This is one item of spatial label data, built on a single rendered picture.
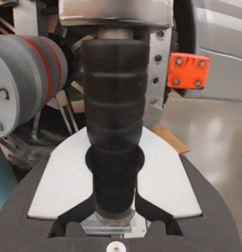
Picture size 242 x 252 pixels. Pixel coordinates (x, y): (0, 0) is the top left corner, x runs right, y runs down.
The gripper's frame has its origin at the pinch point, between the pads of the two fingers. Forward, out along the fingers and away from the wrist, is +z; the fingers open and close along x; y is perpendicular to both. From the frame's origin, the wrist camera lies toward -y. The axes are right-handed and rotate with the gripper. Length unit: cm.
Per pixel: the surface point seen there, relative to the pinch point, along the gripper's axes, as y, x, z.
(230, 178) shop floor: 83, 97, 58
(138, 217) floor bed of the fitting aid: 75, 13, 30
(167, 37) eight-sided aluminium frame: -8.0, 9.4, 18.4
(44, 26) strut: -10.6, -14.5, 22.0
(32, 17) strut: -12.0, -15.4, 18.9
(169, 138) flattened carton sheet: 82, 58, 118
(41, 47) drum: -6.3, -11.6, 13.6
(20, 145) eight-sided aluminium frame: 19.8, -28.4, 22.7
